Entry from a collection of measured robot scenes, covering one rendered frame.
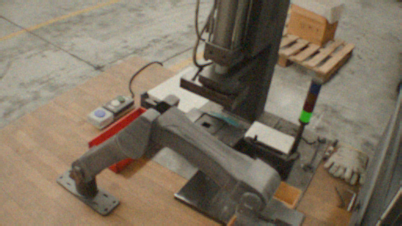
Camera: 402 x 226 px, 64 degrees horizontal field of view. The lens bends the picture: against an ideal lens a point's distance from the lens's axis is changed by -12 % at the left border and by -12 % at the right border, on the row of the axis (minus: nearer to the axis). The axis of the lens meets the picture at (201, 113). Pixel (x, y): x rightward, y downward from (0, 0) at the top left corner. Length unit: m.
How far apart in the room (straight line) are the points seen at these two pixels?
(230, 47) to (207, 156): 0.42
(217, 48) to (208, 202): 0.42
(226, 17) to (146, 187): 0.52
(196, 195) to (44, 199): 0.43
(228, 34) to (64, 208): 0.64
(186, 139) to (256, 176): 0.14
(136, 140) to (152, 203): 0.36
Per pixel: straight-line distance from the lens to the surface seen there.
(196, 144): 0.62
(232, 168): 0.61
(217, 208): 0.99
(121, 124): 1.19
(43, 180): 1.09
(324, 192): 1.17
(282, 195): 1.07
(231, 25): 0.94
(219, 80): 0.99
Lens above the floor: 1.67
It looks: 35 degrees down
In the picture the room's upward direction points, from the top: 8 degrees clockwise
